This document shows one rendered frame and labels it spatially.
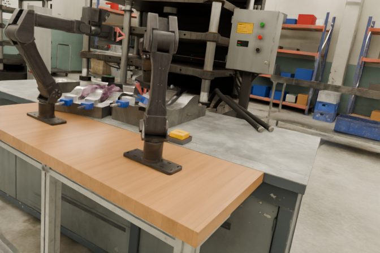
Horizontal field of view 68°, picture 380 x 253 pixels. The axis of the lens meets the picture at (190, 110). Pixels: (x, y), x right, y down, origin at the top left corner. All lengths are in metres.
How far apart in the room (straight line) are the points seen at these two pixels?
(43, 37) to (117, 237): 4.47
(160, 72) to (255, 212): 0.62
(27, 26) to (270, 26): 1.35
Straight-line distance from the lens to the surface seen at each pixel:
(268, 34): 1.91
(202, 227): 0.65
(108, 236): 1.63
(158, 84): 0.86
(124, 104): 1.28
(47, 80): 1.29
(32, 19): 1.23
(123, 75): 2.33
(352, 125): 4.71
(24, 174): 2.04
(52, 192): 1.08
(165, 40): 0.86
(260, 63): 1.91
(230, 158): 1.04
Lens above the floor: 1.17
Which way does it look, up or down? 12 degrees down
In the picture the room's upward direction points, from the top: 7 degrees clockwise
